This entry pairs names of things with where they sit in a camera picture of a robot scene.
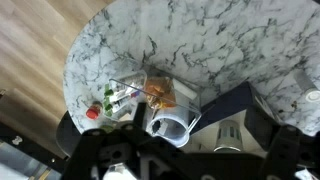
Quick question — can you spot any small red cap jar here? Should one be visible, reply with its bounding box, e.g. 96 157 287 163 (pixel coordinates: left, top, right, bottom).
85 101 104 121

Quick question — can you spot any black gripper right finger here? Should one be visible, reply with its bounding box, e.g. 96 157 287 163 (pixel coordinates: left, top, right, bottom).
244 104 320 180

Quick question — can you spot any navy blue cardboard box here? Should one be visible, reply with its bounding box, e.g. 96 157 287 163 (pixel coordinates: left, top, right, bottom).
190 81 285 154

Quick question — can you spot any dark grey upholstered chair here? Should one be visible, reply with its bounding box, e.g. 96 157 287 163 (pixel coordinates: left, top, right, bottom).
55 110 85 158

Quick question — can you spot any orange snack bag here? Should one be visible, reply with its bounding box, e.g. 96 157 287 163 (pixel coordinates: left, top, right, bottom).
144 76 178 110

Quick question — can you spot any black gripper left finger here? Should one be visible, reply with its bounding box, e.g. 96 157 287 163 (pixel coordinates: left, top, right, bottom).
61 102 153 180

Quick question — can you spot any glass salt shaker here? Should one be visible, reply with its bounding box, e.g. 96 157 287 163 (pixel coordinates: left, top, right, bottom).
292 69 320 104

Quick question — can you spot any clear plastic bin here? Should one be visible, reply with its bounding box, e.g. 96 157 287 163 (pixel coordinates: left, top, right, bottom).
108 70 203 148

